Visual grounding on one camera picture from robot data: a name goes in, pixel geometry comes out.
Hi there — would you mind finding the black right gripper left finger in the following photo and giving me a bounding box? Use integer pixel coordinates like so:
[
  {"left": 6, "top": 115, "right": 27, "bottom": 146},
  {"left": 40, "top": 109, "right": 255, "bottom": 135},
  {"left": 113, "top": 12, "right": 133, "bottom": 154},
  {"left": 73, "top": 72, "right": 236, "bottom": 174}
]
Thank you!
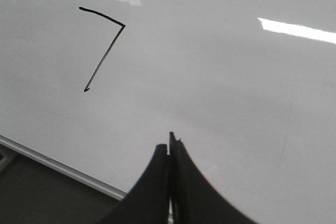
[{"left": 98, "top": 144, "right": 170, "bottom": 223}]

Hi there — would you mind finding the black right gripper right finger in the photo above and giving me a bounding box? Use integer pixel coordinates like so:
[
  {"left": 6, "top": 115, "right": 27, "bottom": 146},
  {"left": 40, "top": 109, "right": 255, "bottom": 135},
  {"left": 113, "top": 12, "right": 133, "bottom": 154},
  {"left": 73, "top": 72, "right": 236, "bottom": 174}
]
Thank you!
[{"left": 170, "top": 132, "right": 255, "bottom": 223}]

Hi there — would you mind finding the white glossy whiteboard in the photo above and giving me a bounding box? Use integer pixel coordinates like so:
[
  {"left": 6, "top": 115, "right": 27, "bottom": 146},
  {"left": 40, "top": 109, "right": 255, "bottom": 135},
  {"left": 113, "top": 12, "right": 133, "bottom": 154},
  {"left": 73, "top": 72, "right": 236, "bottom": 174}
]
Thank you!
[{"left": 1, "top": 0, "right": 335, "bottom": 223}]

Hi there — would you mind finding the grey aluminium whiteboard frame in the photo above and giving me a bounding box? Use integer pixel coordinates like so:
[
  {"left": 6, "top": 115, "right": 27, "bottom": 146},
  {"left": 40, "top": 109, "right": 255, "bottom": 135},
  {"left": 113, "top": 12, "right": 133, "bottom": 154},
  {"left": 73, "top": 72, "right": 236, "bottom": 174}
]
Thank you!
[{"left": 1, "top": 135, "right": 126, "bottom": 200}]

